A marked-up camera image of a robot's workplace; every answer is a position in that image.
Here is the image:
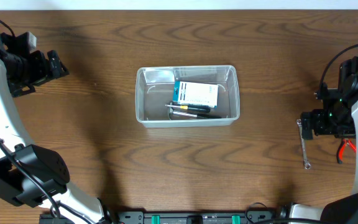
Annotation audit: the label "clear plastic storage container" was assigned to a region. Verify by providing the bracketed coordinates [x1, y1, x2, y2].
[135, 65, 240, 128]

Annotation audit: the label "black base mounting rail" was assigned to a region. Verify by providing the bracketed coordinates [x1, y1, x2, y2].
[39, 210, 351, 224]

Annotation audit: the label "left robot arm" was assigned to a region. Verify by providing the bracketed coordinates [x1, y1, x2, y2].
[0, 30, 114, 223]

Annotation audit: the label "silver combination wrench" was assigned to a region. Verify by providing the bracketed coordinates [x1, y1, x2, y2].
[296, 119, 311, 169]

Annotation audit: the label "black yellow screwdriver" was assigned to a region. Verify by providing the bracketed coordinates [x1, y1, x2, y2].
[165, 104, 211, 113]

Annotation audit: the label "small black-handled hammer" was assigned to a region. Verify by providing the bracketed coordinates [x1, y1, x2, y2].
[168, 111, 221, 119]

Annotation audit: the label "red-handled pliers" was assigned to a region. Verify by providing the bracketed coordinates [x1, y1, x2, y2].
[336, 139, 357, 164]

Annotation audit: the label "blue white screw box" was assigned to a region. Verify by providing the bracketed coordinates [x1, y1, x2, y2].
[173, 81, 219, 108]

